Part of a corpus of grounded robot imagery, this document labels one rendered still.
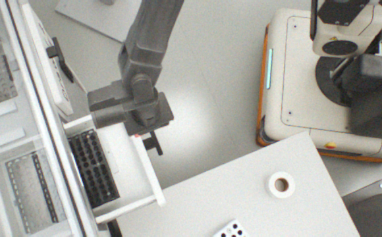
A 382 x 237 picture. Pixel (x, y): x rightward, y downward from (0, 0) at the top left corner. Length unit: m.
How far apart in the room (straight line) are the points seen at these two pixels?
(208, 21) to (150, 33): 1.48
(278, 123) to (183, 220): 0.73
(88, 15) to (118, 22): 0.16
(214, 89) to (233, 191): 0.94
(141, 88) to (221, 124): 1.27
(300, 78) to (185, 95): 0.56
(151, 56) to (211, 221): 0.56
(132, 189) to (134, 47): 0.47
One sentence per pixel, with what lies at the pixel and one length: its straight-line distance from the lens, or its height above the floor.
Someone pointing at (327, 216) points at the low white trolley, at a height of 0.76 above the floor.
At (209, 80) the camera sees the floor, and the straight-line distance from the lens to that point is 1.95.
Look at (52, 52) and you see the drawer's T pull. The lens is 1.05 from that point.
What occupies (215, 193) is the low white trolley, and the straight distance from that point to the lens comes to 1.07.
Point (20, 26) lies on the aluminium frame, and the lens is 1.02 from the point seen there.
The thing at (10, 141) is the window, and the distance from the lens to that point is 0.64.
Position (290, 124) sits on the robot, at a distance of 1.65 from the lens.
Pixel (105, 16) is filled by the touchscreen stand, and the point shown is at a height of 0.04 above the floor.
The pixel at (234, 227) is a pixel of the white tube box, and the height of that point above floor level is 0.76.
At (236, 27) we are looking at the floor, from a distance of 2.09.
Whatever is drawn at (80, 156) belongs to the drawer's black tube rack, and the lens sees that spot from 0.96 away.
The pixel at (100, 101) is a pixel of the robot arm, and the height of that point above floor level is 1.17.
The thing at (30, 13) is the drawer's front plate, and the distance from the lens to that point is 1.10.
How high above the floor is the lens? 1.82
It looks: 75 degrees down
